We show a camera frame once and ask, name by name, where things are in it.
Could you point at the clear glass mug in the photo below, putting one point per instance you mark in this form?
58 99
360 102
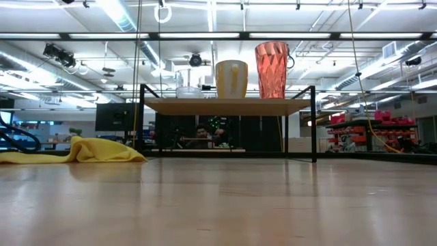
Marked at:
188 93

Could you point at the yellow plastic cup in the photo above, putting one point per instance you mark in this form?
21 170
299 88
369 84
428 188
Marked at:
231 80

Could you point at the red faceted plastic tumbler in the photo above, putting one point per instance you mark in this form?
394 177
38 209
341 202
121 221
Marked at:
272 71

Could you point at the person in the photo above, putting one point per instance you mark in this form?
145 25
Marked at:
203 135

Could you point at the black monitor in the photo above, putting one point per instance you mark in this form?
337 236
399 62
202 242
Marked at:
112 118

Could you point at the yellow cloth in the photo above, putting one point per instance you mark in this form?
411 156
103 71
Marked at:
102 152

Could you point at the rack with red bins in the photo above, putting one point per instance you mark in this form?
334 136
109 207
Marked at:
358 130

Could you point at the green potted plant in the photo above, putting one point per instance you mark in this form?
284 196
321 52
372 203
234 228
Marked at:
75 131

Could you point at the wooden shelf with black frame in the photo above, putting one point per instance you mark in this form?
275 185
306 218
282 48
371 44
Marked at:
225 106

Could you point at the black ceiling camera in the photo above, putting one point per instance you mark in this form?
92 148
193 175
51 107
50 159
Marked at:
195 60
61 56
413 61

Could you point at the black metal rig frame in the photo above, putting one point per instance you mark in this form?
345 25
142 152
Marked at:
246 36

